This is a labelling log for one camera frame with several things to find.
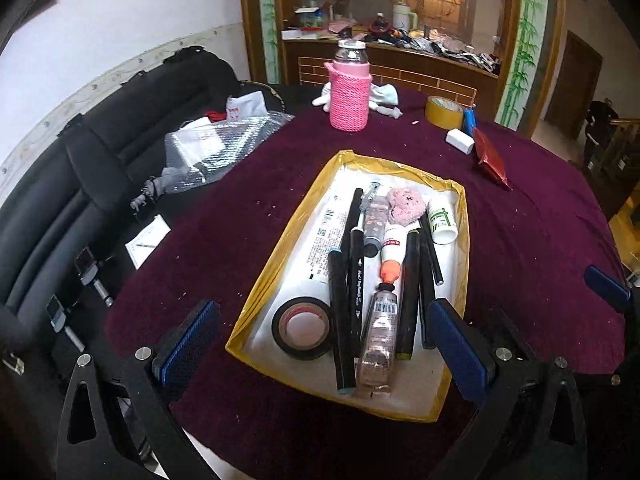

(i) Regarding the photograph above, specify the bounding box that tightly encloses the black electrical tape roll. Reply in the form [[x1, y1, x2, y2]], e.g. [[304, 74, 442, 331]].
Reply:
[[271, 297, 332, 361]]

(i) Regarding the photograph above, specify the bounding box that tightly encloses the pink fluffy plush toy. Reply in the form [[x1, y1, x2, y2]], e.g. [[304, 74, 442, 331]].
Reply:
[[386, 188, 426, 226]]

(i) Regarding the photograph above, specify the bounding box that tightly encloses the black marker yellow cap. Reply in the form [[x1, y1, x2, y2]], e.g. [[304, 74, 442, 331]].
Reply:
[[396, 230, 420, 361]]

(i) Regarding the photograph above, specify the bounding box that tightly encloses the silver hand cream tube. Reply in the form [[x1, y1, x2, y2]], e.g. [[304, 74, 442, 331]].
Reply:
[[360, 182, 390, 258]]

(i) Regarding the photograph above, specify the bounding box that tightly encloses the black marker red cap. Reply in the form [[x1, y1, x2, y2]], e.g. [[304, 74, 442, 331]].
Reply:
[[340, 188, 363, 256]]

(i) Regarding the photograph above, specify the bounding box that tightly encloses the thin black pen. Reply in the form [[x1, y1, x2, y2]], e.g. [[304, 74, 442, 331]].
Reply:
[[348, 226, 363, 360]]

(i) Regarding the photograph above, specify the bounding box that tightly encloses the blue small box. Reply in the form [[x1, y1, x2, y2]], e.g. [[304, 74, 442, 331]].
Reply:
[[462, 107, 476, 138]]

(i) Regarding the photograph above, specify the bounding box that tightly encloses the yellow packing tape roll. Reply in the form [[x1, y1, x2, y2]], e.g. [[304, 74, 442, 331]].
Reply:
[[425, 96, 463, 130]]

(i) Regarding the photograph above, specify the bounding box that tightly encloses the white pill bottle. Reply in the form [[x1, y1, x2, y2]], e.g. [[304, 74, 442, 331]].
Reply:
[[427, 198, 458, 245]]

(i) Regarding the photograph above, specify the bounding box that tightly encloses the bottle in pink knit sleeve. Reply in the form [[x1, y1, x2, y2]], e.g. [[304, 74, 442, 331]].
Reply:
[[324, 39, 372, 132]]

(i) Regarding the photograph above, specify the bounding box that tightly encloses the bubble wrap package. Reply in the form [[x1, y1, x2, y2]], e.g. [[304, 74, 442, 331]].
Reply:
[[130, 112, 293, 212]]

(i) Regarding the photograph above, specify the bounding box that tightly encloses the white tray with yellow tape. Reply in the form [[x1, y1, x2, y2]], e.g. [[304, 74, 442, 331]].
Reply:
[[226, 151, 470, 422]]

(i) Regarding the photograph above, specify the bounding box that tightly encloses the white tube orange cap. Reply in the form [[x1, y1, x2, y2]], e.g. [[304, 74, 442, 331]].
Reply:
[[380, 224, 407, 284]]

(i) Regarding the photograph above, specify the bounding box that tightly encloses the silver foil sachet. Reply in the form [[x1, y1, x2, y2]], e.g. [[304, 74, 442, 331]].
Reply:
[[357, 283, 399, 398]]

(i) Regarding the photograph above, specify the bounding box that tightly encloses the black marker blue cap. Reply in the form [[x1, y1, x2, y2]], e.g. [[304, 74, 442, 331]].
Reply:
[[328, 249, 356, 396]]

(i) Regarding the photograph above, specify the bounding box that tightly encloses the white eraser block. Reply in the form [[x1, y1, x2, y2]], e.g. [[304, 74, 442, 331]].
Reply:
[[445, 128, 475, 155]]

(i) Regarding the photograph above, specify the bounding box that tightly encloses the red foil packet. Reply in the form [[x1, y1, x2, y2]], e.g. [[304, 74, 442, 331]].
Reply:
[[474, 128, 511, 190]]

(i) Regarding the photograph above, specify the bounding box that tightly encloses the wooden counter with clutter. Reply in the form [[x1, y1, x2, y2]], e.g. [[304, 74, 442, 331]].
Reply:
[[241, 0, 565, 136]]

